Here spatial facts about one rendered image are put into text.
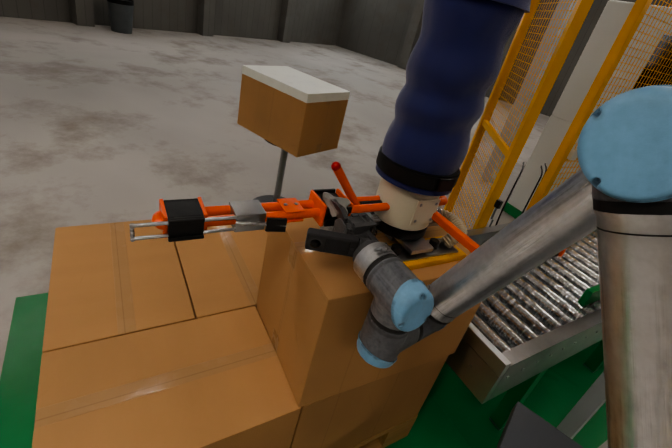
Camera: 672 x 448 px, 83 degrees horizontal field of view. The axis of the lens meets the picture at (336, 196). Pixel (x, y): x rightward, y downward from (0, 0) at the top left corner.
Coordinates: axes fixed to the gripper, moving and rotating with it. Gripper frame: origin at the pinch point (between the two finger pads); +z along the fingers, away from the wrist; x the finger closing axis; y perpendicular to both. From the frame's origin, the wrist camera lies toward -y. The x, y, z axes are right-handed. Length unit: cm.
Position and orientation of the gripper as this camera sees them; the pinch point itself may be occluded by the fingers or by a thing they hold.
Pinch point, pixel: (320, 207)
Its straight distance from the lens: 95.0
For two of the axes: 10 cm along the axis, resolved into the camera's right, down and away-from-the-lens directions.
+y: 8.5, -0.6, 5.2
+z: -4.7, -5.2, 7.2
